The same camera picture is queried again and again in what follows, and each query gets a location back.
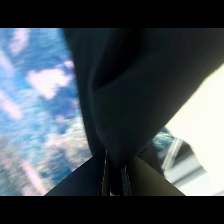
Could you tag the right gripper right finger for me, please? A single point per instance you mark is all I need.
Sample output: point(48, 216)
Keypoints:
point(150, 181)

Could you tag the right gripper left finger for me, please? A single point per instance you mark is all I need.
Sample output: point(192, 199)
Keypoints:
point(85, 181)

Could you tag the black garment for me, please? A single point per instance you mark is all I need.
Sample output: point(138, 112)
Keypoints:
point(133, 83)

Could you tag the silver frame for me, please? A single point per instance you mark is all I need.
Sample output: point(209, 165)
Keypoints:
point(181, 166)

